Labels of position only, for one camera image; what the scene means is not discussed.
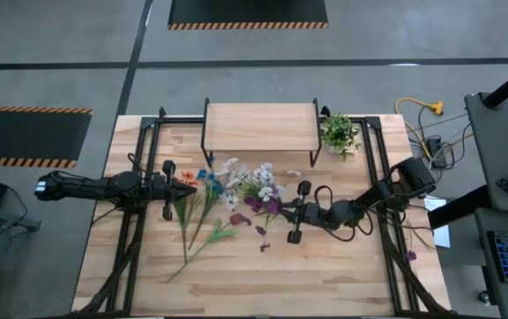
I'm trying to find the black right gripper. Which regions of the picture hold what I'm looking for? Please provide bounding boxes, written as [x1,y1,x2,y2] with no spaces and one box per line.
[279,180,341,245]

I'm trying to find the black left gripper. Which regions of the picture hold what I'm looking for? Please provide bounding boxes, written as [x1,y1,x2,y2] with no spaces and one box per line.
[145,159,198,222]

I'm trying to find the orange artificial flower stem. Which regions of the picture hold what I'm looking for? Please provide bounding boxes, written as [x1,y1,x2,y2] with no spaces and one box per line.
[174,170,199,266]

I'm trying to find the white artificial flower stem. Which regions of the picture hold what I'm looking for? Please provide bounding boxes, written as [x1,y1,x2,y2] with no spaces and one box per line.
[215,157,288,213]

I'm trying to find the purple artificial flower stem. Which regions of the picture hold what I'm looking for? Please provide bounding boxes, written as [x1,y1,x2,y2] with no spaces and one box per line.
[243,195,285,253]

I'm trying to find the wooden shelf with black legs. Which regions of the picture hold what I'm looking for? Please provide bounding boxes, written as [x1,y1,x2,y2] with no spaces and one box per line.
[199,97,324,169]

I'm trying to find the blue artificial flower stem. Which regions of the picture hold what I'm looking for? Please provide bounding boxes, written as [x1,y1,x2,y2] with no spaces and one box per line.
[187,167,226,253]

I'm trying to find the green plant in white pot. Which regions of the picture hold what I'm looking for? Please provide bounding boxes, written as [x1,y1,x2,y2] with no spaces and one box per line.
[318,113,363,163]

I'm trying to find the white paper sheet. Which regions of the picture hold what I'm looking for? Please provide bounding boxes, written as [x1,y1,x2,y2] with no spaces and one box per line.
[422,196,452,249]

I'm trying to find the black power strip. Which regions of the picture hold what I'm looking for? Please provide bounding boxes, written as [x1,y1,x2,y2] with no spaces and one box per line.
[426,136,444,160]

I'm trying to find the black desk leg bar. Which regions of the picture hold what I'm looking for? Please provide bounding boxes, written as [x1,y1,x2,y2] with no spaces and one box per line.
[426,176,508,230]

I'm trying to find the black striped floor mat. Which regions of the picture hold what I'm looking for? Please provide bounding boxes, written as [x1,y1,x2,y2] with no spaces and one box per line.
[168,0,329,31]
[0,105,94,169]

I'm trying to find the grey desk top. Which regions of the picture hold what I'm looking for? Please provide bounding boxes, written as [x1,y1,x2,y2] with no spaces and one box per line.
[474,206,508,319]
[464,90,508,214]

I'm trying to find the yellow extension cord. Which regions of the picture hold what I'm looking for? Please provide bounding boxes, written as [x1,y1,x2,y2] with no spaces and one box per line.
[394,97,445,160]

